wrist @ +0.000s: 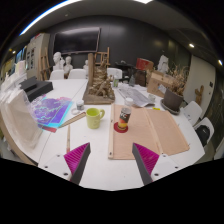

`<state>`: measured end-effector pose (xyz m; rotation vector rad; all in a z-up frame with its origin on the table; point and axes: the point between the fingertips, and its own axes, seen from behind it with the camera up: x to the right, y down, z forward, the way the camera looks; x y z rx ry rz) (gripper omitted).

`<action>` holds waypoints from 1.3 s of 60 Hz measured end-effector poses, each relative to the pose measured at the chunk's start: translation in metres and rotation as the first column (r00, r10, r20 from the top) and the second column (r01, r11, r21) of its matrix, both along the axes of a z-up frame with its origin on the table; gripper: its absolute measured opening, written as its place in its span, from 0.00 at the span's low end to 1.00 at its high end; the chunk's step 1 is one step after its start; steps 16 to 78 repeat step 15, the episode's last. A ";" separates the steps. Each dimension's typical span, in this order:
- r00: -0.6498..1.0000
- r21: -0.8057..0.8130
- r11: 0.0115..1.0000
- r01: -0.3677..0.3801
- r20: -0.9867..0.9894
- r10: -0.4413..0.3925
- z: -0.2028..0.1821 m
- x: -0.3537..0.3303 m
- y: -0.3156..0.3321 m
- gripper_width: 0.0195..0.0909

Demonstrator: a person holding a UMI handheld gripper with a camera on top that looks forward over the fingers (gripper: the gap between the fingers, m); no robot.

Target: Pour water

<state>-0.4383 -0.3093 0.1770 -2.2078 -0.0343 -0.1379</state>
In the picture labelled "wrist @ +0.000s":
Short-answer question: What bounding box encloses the wooden paintbrush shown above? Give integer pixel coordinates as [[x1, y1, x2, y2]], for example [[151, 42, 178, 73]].
[[65, 124, 72, 154]]

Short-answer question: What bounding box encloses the small black box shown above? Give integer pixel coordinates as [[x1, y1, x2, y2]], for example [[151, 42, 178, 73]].
[[19, 75, 38, 92]]

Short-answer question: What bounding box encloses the wooden sculpture on board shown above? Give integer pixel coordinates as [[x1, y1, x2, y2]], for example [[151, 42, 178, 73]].
[[82, 53, 116, 105]]

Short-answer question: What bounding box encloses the purple and teal print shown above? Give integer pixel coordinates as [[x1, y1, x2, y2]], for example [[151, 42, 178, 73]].
[[31, 94, 74, 133]]

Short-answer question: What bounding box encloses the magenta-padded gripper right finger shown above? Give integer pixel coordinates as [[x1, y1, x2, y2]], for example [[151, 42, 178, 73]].
[[131, 142, 182, 186]]

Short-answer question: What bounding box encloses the red box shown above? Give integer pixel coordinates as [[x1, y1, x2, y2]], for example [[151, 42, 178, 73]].
[[135, 57, 155, 72]]

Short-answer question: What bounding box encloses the flat round red coaster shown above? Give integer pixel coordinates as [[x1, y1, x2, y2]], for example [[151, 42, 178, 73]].
[[113, 121, 129, 134]]

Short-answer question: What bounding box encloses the dried plant in grey pot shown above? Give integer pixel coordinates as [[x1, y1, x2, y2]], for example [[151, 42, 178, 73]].
[[159, 64, 191, 116]]

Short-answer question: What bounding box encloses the flat wooden ruler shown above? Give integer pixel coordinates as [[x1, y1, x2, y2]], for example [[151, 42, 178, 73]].
[[59, 111, 87, 129]]

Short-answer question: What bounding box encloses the tall wooden easel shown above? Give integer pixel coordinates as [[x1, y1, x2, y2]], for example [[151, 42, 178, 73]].
[[39, 46, 52, 81]]

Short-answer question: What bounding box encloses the wooden figure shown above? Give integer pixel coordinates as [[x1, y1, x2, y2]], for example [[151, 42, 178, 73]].
[[194, 84, 205, 107]]

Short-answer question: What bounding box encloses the long wooden slat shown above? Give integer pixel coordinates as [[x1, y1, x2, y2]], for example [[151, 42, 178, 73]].
[[107, 103, 117, 160]]

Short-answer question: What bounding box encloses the white plastic-wrapped panel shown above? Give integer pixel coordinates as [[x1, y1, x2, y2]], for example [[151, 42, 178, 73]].
[[0, 88, 44, 150]]

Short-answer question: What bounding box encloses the white plastic chair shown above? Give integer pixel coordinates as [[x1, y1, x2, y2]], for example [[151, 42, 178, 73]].
[[49, 68, 65, 81], [193, 116, 215, 148], [181, 100, 204, 127], [107, 67, 123, 80], [67, 68, 88, 80]]

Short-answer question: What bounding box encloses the large white plaster bust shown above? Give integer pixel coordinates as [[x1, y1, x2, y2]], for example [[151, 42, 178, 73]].
[[52, 51, 66, 72]]

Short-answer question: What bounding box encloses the small wooden easel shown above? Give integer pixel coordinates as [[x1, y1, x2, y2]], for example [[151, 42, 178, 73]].
[[94, 46, 111, 68]]

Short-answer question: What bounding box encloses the light green mug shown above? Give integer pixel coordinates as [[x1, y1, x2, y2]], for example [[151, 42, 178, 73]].
[[85, 107, 106, 130]]

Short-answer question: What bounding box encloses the beige cabinet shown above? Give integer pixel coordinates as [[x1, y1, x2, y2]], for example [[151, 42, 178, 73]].
[[25, 32, 51, 81]]

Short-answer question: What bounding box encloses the large black box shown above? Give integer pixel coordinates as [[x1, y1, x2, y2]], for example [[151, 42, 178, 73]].
[[24, 80, 54, 103]]

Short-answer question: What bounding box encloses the small jar white lid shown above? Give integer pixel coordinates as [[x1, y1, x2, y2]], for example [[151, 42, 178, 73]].
[[75, 99, 85, 111]]

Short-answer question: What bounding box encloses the long ceiling light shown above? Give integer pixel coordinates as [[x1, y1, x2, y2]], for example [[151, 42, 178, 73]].
[[19, 0, 83, 36]]

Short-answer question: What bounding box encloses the small white plaster bust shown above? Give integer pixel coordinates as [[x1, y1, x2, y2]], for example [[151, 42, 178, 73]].
[[63, 55, 74, 75]]

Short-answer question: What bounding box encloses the dark-labelled drink bottle white cap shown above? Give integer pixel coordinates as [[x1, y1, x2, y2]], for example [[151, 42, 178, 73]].
[[117, 97, 135, 132]]

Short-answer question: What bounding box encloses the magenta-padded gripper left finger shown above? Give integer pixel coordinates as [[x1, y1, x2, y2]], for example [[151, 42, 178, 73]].
[[37, 142, 92, 186]]

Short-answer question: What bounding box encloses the black wall screen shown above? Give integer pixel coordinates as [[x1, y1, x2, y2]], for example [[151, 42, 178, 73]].
[[53, 27, 102, 54]]

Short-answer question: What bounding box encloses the grey newspaper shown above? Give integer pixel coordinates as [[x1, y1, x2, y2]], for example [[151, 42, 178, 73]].
[[117, 84, 154, 108]]

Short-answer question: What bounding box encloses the brown cardboard box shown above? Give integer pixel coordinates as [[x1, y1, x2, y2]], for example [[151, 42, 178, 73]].
[[146, 69, 174, 98]]

